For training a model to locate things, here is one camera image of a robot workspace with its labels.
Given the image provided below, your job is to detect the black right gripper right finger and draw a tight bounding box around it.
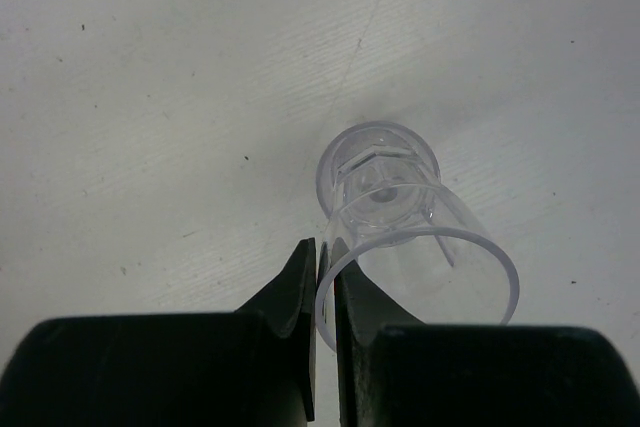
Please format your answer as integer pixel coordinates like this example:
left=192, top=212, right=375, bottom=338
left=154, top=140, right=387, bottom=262
left=334, top=262, right=639, bottom=426

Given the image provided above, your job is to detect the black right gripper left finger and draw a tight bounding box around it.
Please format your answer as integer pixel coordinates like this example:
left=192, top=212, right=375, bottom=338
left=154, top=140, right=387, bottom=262
left=9, top=239, right=316, bottom=426

